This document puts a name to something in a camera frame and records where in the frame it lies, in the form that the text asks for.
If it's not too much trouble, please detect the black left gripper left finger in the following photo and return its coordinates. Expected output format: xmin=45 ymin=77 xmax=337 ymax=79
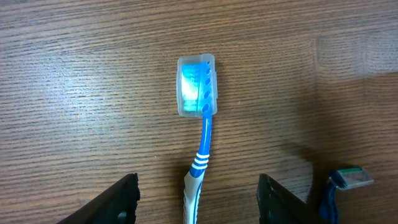
xmin=59 ymin=174 xmax=141 ymax=224

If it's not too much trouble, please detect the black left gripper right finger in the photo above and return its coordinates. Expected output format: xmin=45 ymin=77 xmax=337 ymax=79
xmin=257 ymin=174 xmax=328 ymax=224

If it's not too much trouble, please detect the blue disposable razor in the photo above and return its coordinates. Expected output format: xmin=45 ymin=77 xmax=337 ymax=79
xmin=318 ymin=167 xmax=374 ymax=224

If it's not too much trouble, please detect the blue white toothbrush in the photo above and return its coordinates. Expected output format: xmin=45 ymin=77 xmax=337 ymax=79
xmin=175 ymin=53 xmax=218 ymax=224

